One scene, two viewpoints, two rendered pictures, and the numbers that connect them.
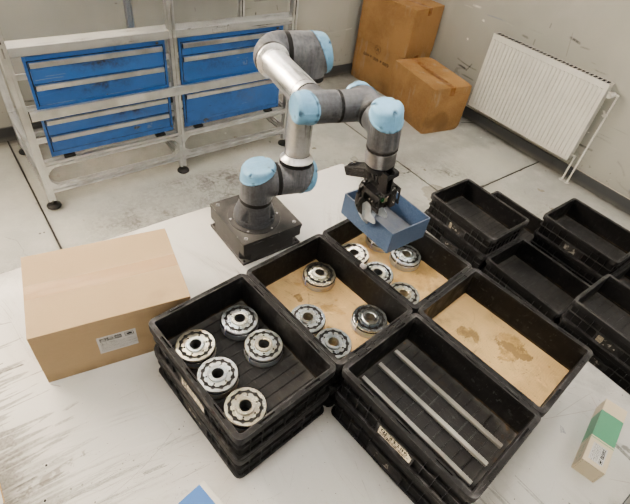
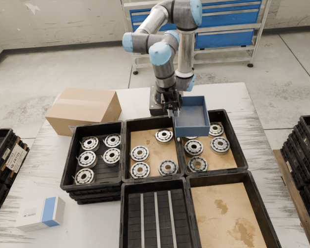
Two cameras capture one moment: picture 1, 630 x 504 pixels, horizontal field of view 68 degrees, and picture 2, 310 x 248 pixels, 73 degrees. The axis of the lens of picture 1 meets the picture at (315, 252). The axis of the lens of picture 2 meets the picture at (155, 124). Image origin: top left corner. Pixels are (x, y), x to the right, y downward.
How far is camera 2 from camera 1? 78 cm
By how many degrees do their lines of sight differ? 35
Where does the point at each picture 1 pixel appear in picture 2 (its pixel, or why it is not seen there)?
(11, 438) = (37, 147)
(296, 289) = (150, 138)
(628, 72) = not seen: outside the picture
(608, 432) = not seen: outside the picture
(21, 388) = (50, 133)
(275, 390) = (103, 177)
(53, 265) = (71, 93)
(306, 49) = (181, 10)
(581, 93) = not seen: outside the picture
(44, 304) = (58, 106)
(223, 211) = (153, 90)
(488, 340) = (231, 217)
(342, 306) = (164, 155)
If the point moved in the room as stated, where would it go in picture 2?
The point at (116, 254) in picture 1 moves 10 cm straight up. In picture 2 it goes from (91, 96) to (87, 84)
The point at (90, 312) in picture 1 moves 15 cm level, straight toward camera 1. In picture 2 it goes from (66, 114) to (57, 133)
